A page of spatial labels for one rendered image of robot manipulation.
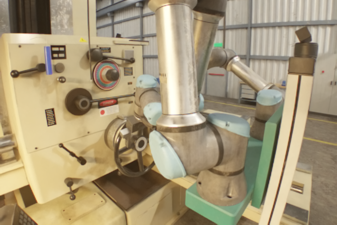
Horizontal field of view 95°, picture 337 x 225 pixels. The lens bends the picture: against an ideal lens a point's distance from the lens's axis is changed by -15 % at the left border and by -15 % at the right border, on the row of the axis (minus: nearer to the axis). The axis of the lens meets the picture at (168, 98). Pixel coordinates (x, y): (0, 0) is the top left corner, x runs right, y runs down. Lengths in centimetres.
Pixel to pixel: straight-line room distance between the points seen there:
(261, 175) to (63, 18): 165
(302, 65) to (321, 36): 754
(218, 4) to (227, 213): 54
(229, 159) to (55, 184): 91
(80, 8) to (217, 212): 170
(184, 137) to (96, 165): 88
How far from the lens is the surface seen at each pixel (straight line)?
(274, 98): 92
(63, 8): 172
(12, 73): 89
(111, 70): 99
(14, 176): 138
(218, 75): 876
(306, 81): 52
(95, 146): 114
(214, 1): 51
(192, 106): 39
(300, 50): 66
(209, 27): 53
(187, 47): 39
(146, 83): 63
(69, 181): 111
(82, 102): 94
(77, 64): 100
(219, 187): 52
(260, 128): 95
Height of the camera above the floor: 177
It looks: 13 degrees down
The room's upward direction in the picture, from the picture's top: straight up
